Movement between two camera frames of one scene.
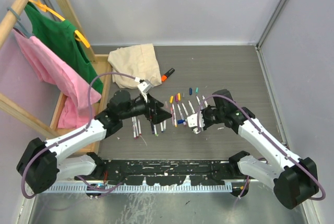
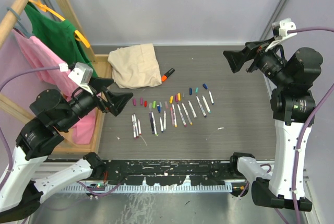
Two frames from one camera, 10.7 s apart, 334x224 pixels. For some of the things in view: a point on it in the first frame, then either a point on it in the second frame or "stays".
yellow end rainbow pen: (175, 118) stays
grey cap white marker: (192, 109) stays
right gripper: (203, 113) -> (237, 59)
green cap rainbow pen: (156, 134) stays
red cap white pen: (139, 127) stays
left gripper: (151, 107) -> (117, 101)
